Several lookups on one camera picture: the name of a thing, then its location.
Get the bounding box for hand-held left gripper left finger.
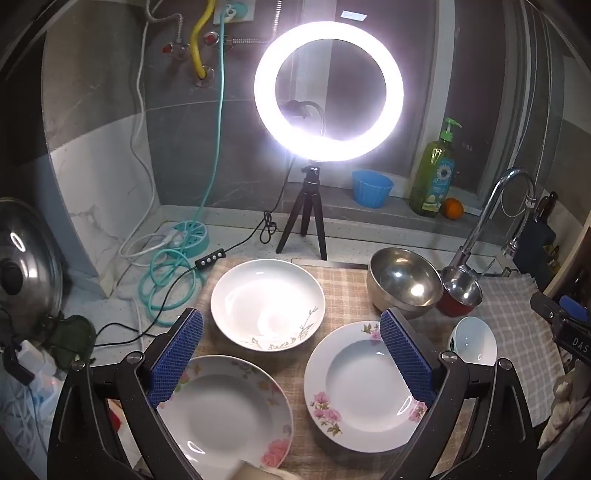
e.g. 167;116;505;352
47;308;205;480

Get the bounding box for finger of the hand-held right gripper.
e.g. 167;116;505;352
530;292;591;324

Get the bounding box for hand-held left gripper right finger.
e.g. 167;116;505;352
379;308;541;480

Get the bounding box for white plate pink flowers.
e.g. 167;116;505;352
154;354;294;472
304;320;432;453

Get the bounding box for small white bowl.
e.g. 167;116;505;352
448;316;498;367

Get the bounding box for large steel bowl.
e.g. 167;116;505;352
367;248;444;319

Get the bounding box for white plate grass pattern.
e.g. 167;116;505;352
211;258;326;352

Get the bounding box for person's right hand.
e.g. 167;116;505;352
538;368;591;455

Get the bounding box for grey checked cloth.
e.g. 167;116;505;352
471;272;573;435

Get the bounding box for black knife block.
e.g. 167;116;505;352
512;191;560;278

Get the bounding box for red steel bowl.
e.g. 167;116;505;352
438;265;484;318

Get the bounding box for beige checked mat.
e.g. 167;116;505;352
139;258;472;480

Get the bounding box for dark green cloth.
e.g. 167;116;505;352
44;315;98;370

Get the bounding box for chrome faucet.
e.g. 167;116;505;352
455;167;539;278

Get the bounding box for round teal power strip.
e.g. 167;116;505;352
168;220;211;254

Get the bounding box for green dish soap bottle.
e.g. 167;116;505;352
409;117;462;217

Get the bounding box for blue ribbed cup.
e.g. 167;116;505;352
352;169;394;208

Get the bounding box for steel pot lid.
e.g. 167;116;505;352
0;198;64;324

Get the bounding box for black tripod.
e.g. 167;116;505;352
276;159;328;261

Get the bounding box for black cable with inline remote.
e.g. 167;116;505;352
90;210;278;365

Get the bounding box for teal cable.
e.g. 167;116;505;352
139;9;228;324

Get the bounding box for white cable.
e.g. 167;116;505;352
119;46;185;333

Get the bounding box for white ring light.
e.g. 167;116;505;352
253;21;404;163

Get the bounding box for yellow hose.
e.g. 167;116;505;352
190;0;218;81

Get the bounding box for white wall socket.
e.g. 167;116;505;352
213;0;256;23

